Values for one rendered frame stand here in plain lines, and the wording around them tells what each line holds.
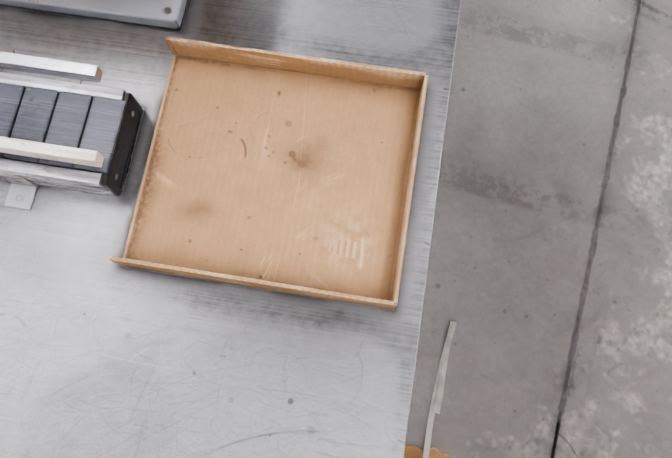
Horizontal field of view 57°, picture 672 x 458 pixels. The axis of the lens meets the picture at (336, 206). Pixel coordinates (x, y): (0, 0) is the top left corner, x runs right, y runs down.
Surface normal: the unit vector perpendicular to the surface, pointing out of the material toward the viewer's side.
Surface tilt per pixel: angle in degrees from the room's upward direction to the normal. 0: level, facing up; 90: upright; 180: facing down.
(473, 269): 0
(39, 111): 0
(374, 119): 0
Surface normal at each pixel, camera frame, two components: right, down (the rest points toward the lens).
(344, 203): -0.01, -0.25
